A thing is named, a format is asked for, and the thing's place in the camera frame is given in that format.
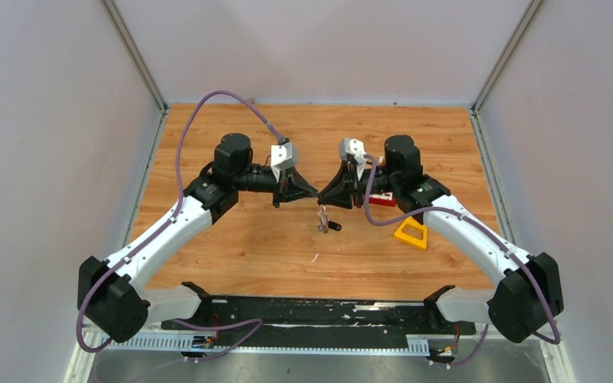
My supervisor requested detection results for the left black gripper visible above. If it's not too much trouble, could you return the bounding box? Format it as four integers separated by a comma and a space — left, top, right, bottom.
235, 165, 318, 209

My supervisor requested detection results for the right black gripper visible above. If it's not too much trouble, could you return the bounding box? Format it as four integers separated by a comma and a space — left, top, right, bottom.
317, 160, 399, 209

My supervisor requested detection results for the silver keyring with clips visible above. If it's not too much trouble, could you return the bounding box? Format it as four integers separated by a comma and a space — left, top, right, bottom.
317, 203, 329, 234

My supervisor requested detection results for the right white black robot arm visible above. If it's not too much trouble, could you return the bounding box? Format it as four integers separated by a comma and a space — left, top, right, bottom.
318, 135, 564, 345

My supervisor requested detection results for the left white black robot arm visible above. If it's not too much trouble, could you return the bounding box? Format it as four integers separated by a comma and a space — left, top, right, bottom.
77, 133, 318, 343

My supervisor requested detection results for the black head silver key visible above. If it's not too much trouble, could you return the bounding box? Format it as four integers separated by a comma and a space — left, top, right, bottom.
324, 220, 342, 232

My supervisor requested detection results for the red white toy block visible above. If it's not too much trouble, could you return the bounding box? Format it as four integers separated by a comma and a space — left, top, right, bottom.
369, 192, 397, 207

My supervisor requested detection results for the yellow triangular toy piece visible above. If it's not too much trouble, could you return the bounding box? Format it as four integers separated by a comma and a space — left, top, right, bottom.
393, 217, 429, 251

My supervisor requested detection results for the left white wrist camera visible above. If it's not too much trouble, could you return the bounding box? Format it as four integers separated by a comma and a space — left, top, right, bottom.
270, 142, 299, 174

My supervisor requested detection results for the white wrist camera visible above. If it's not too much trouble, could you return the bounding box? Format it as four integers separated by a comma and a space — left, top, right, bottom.
270, 142, 299, 174
338, 137, 367, 180

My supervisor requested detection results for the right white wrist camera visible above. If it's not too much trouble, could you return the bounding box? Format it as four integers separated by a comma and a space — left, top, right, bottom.
338, 137, 367, 180

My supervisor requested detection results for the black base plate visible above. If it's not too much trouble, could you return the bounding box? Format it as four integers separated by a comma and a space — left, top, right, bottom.
161, 295, 476, 350

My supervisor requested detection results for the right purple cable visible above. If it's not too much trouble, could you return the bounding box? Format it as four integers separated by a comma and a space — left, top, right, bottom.
362, 154, 563, 369

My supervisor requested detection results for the purple cable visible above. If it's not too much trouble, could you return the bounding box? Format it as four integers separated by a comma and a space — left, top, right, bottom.
362, 154, 563, 369
76, 90, 290, 383

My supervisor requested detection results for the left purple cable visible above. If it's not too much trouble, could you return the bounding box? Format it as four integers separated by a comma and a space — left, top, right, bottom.
76, 90, 290, 383

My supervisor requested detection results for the white slotted cable duct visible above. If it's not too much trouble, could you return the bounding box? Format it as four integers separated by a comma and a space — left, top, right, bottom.
106, 334, 430, 357

